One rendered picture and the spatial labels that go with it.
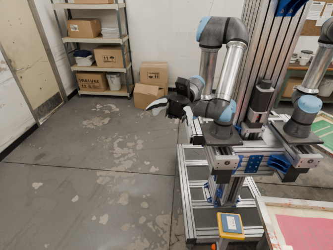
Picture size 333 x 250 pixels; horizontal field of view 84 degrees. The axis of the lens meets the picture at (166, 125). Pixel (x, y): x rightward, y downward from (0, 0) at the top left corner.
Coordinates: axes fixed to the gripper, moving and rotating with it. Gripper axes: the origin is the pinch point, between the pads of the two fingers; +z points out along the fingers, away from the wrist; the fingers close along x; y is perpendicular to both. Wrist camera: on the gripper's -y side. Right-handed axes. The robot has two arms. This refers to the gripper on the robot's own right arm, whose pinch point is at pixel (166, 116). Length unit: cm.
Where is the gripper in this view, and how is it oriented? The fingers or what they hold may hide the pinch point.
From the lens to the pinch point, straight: 58.4
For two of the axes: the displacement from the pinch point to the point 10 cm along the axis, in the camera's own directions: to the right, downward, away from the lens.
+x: -9.0, -3.5, 2.5
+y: -1.2, 7.7, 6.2
